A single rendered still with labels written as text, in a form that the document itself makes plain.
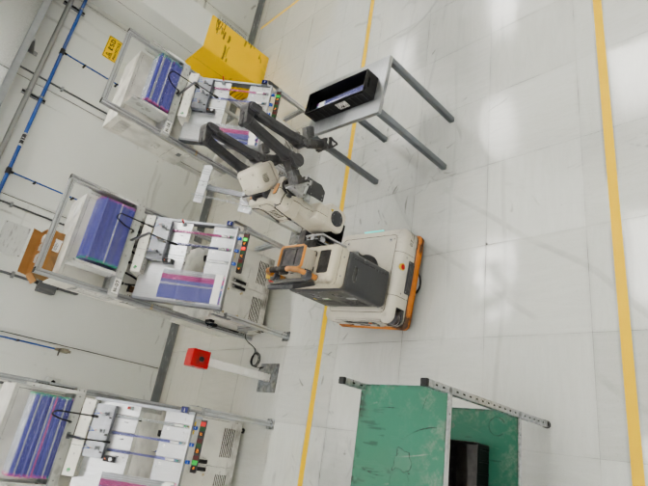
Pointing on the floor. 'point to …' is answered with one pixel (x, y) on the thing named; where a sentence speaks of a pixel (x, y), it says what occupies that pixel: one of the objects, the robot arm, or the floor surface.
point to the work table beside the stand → (379, 114)
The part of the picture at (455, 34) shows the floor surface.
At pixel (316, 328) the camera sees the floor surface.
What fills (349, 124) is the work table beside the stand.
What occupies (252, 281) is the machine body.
